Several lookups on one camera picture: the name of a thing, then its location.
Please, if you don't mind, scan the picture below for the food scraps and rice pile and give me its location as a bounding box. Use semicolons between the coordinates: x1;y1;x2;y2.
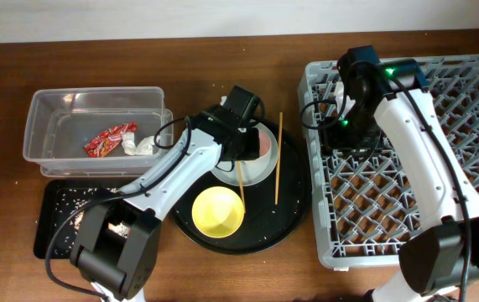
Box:
70;201;131;238

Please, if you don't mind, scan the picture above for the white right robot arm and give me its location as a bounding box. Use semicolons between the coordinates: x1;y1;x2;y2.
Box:
320;45;479;301

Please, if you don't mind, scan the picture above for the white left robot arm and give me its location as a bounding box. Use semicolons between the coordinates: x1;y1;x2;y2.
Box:
70;86;264;301

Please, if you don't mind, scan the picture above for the yellow bowl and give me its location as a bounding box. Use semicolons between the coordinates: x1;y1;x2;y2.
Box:
191;186;246;239

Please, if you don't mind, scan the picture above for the black rectangular tray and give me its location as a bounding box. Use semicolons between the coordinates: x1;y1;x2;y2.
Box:
33;179;160;260

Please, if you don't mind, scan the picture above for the grey dishwasher rack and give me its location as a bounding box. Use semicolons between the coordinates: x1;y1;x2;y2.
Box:
297;55;479;270

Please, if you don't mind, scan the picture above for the light blue plastic cup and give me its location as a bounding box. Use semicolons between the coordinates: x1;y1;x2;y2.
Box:
335;81;356;119

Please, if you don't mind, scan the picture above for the red strawberry cake wrapper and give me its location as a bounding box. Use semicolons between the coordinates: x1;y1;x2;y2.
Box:
83;122;138;158

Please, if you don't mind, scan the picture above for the wooden chopstick on plate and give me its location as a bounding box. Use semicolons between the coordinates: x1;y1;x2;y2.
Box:
236;161;246;214

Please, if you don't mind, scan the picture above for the clear plastic waste bin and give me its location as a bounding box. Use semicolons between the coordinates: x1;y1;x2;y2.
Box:
23;86;174;178

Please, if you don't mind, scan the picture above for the grey round plate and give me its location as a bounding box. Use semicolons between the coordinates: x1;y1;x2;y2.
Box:
211;122;278;186

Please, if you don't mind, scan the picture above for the white tissue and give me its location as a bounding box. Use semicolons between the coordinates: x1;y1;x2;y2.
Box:
122;133;155;156

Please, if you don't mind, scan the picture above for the pink plastic cup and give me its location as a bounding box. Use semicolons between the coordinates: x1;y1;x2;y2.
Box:
258;129;272;158

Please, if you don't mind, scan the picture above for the wooden chopstick on tray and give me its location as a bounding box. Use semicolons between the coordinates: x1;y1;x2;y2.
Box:
274;112;284;206

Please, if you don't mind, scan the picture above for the black round tray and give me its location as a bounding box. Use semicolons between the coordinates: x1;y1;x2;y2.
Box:
170;131;311;255

